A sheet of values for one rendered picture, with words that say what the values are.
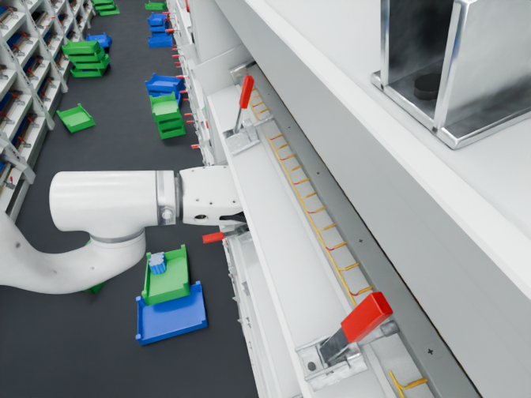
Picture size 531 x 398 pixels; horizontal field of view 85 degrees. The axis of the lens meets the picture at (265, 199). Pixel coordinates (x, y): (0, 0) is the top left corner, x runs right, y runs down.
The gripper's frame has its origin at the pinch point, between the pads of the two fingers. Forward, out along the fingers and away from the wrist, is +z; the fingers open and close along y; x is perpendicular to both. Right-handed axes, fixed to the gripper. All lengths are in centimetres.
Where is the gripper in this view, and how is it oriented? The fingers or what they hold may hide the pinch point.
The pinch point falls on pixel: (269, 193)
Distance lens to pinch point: 51.0
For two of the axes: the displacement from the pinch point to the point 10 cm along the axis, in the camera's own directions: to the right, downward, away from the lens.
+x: -2.0, 7.1, 6.7
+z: 9.4, -0.4, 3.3
